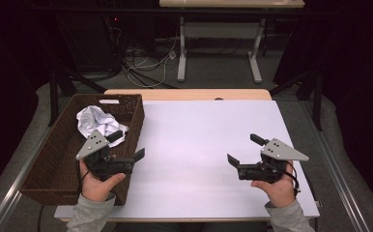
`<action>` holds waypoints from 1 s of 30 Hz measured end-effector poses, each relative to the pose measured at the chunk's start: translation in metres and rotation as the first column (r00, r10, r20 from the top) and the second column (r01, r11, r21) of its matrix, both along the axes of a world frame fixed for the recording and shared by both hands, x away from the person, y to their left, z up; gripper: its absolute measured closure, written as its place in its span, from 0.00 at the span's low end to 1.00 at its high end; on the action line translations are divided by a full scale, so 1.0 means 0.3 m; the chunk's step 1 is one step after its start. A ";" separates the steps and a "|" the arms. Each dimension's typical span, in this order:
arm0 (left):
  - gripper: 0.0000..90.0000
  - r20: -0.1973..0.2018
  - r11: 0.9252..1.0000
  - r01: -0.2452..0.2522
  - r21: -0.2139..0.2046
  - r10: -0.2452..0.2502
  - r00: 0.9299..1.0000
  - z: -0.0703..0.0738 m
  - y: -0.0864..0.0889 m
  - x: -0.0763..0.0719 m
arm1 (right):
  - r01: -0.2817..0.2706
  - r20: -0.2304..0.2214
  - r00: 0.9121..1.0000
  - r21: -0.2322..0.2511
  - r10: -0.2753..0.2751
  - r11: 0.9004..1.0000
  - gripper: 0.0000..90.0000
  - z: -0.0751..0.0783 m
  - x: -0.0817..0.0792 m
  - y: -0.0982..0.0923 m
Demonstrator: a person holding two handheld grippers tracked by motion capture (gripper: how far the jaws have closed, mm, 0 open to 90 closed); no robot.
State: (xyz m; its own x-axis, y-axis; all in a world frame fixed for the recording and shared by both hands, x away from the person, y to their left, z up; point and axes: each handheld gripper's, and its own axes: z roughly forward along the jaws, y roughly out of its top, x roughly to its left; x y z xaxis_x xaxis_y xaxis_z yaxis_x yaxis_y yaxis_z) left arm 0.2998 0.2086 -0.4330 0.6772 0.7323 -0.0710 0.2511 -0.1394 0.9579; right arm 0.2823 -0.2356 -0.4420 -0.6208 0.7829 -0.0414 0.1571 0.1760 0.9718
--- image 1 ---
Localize person's right hand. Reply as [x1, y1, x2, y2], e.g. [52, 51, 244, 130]
[250, 159, 297, 209]

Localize light wooden table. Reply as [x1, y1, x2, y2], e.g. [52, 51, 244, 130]
[58, 89, 318, 224]

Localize right hand-held gripper cable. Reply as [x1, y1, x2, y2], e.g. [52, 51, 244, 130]
[282, 160, 301, 197]

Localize thin black cable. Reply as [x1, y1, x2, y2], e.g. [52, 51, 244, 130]
[38, 204, 46, 232]

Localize black horizontal bar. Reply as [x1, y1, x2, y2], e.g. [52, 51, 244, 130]
[29, 7, 340, 17]

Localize hand-held gripper cable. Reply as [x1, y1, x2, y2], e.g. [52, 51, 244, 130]
[76, 159, 92, 194]
[282, 160, 301, 197]

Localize white floor cable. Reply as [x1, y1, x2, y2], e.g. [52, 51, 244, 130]
[126, 38, 178, 89]

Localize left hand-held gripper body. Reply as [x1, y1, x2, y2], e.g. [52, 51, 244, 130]
[75, 130, 135, 182]

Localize left hand-held gripper cable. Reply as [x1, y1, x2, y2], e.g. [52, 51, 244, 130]
[76, 159, 92, 194]

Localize white shorts with black waistband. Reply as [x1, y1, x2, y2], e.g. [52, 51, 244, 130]
[75, 104, 130, 149]

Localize brown woven basket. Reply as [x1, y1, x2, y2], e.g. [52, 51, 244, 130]
[19, 93, 146, 207]

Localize black metal stand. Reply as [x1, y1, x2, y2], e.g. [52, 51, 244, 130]
[47, 69, 106, 128]
[269, 69, 324, 131]

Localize aluminium rail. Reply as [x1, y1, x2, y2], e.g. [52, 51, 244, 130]
[303, 102, 371, 232]
[0, 127, 52, 232]

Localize dark computer tower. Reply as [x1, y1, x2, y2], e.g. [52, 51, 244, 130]
[58, 13, 121, 71]

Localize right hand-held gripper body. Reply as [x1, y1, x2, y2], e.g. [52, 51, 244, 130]
[237, 138, 310, 185]

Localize black floor cable bundle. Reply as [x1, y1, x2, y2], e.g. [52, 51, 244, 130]
[103, 18, 179, 90]

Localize white board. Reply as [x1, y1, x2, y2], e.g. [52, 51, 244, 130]
[53, 100, 321, 220]

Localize white desk with metal legs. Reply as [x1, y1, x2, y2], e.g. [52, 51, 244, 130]
[158, 0, 305, 84]

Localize person's left hand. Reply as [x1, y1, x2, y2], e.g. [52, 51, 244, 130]
[78, 159, 127, 203]

